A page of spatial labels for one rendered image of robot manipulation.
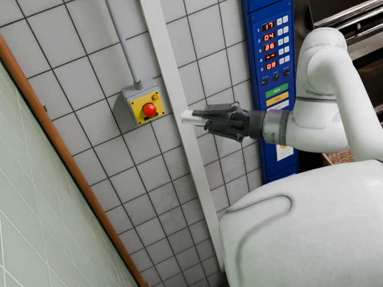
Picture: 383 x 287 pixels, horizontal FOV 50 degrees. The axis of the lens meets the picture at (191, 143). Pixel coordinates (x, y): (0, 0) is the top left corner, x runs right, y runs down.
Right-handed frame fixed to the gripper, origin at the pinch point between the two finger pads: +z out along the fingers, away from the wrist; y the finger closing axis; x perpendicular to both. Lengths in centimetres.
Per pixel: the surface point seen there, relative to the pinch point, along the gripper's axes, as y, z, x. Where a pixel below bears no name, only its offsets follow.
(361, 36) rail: 2, -39, 47
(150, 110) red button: -0.8, 13.6, 0.1
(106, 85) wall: -7.9, 26.5, 1.1
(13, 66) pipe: -25.3, 37.7, -14.8
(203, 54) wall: -5.0, 4.6, 23.0
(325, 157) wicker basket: 61, -29, 48
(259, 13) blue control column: -12.4, -10.7, 34.0
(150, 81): -5.0, 16.3, 8.3
